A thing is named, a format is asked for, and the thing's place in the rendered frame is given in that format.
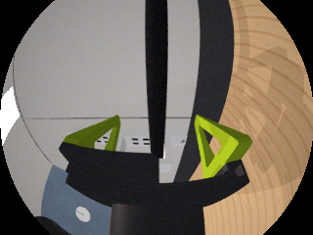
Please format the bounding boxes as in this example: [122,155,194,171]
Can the grey wall panel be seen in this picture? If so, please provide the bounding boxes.
[13,0,235,183]

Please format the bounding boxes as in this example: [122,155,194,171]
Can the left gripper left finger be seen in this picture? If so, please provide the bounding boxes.
[63,115,120,151]

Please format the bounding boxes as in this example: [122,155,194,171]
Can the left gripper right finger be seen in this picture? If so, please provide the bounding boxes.
[195,115,252,178]

